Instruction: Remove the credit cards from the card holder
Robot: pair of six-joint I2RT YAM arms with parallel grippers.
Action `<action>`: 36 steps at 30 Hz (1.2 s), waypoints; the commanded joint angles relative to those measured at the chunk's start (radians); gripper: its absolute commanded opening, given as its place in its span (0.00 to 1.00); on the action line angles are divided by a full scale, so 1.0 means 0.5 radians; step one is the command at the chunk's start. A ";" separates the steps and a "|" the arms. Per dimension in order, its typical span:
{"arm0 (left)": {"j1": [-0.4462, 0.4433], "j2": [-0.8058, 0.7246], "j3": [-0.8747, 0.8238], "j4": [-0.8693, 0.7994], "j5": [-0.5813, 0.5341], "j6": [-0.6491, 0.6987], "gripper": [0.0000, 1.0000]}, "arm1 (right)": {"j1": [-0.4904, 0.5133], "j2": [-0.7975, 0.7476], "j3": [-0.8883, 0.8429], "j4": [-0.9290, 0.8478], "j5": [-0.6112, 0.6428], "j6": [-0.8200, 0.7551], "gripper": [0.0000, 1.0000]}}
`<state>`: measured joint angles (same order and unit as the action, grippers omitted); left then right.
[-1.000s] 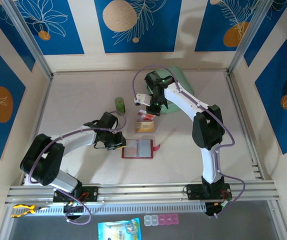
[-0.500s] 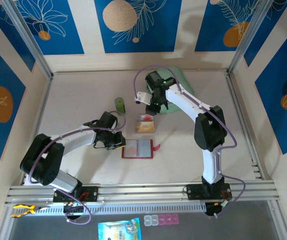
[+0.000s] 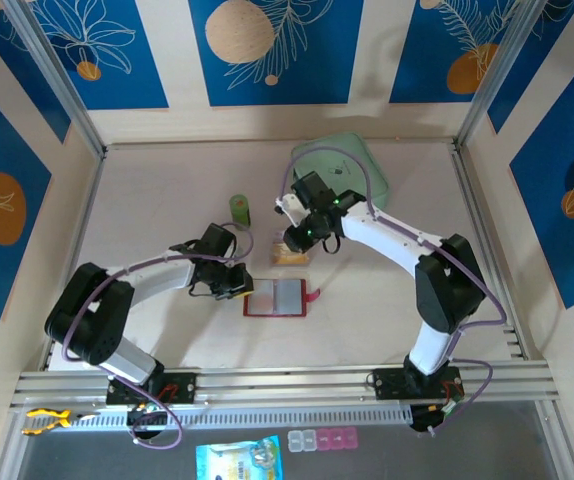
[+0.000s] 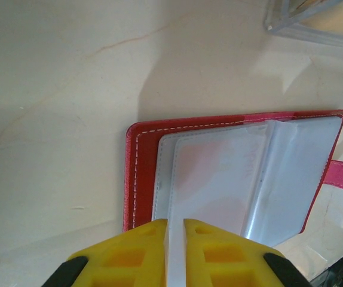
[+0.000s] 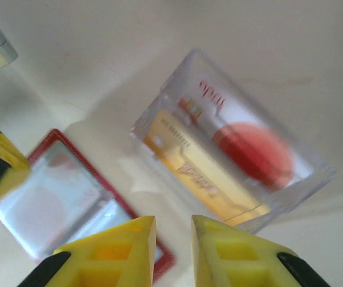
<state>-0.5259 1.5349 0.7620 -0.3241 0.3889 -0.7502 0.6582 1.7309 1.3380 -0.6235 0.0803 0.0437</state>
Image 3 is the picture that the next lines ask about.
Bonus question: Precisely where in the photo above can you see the red card holder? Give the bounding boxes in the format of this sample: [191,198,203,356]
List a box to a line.
[241,277,323,319]

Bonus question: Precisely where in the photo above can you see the green cylindrical can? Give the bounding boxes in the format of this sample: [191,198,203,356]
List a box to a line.
[228,193,252,232]

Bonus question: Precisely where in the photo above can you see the mint green zip pouch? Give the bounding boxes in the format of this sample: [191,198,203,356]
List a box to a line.
[290,131,391,211]

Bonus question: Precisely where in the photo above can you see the clear and pink pill organizer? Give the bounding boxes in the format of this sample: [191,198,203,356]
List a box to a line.
[286,428,358,454]

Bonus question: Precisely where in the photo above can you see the blue snack bag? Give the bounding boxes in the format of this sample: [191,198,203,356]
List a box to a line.
[195,433,286,480]

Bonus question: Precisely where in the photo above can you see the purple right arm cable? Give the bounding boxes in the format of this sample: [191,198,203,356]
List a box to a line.
[277,144,508,439]

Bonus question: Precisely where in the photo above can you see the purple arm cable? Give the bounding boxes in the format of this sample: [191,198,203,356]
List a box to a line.
[60,221,256,451]
[277,144,508,439]

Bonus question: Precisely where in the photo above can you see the aluminium mounting rail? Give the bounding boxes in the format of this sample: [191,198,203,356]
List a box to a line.
[9,363,561,412]

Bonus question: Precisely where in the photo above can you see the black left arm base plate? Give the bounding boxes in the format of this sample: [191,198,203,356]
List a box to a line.
[105,370,199,406]

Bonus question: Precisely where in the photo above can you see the grey slotted cable duct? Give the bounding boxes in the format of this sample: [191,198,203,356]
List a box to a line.
[74,405,413,430]

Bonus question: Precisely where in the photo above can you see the aluminium table side rail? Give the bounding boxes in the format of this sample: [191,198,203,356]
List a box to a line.
[451,149,526,361]
[40,149,108,372]

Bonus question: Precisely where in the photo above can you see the black under-rail mount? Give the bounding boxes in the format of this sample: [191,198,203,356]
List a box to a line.
[126,405,168,444]
[409,403,443,437]

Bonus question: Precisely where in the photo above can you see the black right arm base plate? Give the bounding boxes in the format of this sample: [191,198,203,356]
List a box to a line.
[372,367,464,401]

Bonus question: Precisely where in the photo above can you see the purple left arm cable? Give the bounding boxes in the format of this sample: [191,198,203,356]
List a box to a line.
[60,221,256,451]

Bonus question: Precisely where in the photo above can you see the yellow handled pliers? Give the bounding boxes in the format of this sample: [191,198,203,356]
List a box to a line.
[22,407,101,436]

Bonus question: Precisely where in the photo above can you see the aluminium frame post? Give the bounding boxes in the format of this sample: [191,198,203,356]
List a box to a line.
[454,0,551,151]
[4,0,107,159]

